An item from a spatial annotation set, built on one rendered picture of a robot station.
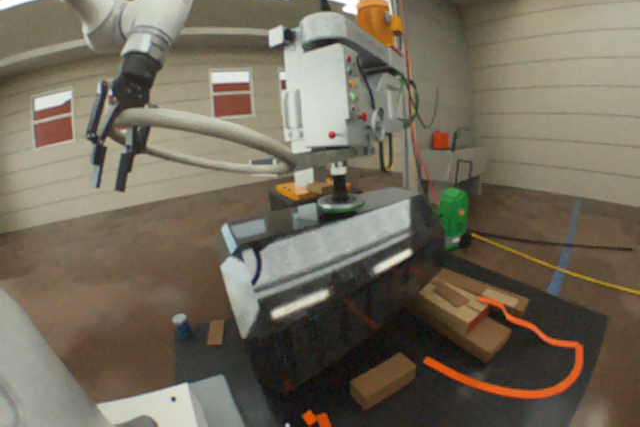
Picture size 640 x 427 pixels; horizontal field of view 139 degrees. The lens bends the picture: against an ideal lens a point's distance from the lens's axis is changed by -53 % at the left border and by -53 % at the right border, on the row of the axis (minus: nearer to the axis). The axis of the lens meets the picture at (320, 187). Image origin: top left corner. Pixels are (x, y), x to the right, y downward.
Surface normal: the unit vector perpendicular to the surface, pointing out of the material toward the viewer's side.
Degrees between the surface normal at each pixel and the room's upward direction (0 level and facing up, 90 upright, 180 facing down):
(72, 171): 90
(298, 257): 45
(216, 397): 0
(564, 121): 90
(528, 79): 90
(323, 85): 90
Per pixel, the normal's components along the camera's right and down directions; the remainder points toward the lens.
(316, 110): -0.55, 0.22
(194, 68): 0.53, 0.13
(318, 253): 0.29, -0.59
